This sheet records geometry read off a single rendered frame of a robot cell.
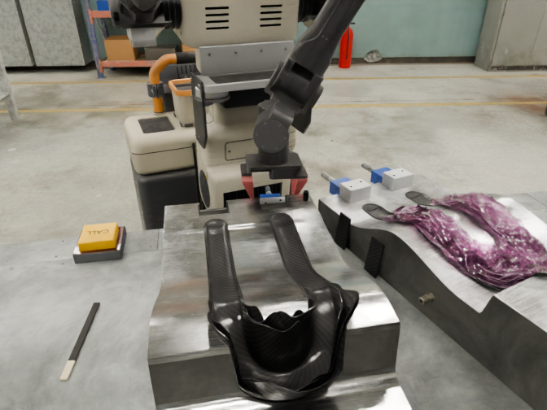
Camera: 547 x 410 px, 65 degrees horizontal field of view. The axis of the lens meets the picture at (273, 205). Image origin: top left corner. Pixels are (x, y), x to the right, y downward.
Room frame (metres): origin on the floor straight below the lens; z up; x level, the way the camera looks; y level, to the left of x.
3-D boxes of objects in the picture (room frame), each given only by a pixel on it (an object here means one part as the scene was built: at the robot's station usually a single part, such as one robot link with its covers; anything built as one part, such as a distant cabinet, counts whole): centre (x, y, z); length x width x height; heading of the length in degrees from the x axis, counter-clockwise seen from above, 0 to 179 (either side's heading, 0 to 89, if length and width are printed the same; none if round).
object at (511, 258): (0.57, -0.31, 0.90); 0.26 x 0.18 x 0.08; 28
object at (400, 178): (0.84, -0.23, 0.86); 0.13 x 0.05 x 0.05; 28
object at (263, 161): (0.74, 0.00, 0.96); 0.10 x 0.07 x 0.07; 97
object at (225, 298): (0.44, 0.01, 0.92); 0.35 x 0.16 x 0.09; 11
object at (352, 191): (0.79, -0.14, 0.86); 0.13 x 0.05 x 0.05; 28
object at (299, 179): (0.74, -0.02, 0.89); 0.07 x 0.07 x 0.09; 7
